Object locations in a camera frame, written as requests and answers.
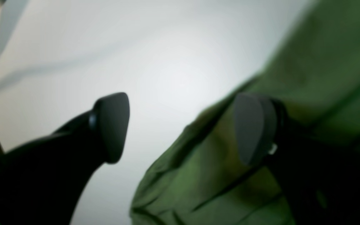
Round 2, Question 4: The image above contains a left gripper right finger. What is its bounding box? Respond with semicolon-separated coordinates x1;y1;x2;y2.
234;93;360;225

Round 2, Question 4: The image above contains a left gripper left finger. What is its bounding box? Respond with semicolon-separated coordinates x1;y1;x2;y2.
0;92;130;225

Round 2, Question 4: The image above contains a green t-shirt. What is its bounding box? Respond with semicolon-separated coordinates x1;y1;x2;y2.
130;0;360;225

